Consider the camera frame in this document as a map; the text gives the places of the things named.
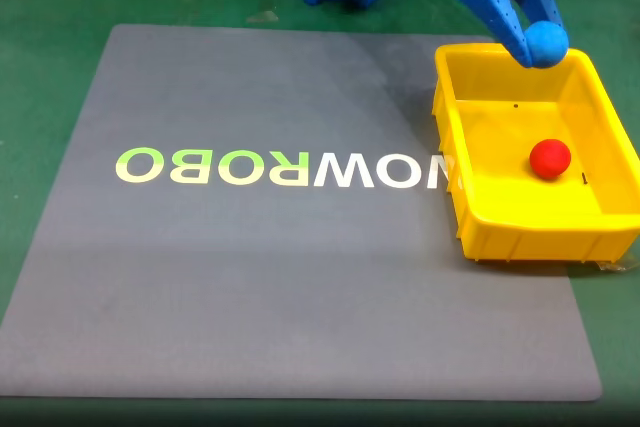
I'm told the blue ball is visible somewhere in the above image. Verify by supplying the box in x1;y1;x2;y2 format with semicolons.
523;20;571;69

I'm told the red ball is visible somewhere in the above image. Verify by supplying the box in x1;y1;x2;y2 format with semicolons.
528;138;573;181

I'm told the yellow plastic bin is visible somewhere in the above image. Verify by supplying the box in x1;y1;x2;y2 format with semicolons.
431;42;640;264

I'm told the clear tape piece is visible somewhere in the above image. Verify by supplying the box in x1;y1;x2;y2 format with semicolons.
595;252;640;274

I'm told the grey mat with lettering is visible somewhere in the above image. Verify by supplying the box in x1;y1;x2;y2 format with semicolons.
0;23;604;403

